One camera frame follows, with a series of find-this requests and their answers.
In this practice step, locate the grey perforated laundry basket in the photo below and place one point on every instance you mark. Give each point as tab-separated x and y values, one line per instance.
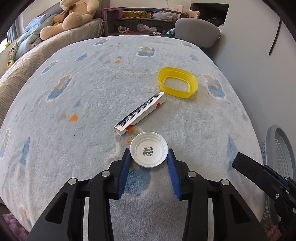
277	152

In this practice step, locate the light blue fleece blanket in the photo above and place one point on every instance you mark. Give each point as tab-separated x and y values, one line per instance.
80	109

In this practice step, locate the blue patterned pillow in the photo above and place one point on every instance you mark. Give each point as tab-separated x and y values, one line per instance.
37	21

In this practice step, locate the purple fluffy cloth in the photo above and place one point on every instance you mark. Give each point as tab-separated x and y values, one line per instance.
17	229

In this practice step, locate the beige checkered bed sheet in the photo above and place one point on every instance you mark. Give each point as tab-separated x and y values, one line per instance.
14	78

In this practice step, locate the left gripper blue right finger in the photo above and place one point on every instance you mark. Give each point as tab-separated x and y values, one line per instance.
191	186

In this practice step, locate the pink plastic bag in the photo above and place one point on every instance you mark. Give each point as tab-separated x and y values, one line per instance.
145	29

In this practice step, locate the small green plush doll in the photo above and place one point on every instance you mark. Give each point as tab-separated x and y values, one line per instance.
12	55

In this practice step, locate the small playing card box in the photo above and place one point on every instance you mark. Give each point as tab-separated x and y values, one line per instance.
140	113

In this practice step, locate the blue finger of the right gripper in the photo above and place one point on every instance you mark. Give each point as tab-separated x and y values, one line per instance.
276	175
256	173

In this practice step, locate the white round plastic lid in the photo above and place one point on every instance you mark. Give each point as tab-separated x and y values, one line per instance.
148	149

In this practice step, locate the grey bedside shelf unit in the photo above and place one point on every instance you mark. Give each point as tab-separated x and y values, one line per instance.
163	25

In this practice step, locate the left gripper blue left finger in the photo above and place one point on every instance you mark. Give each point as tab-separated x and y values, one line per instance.
108	184

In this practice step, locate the large beige teddy bear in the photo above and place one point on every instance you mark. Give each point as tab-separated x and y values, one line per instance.
74	14

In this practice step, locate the grey chair backrest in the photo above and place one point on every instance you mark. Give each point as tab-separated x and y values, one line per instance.
196	31

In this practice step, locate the pink storage box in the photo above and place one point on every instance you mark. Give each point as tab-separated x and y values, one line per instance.
113	11

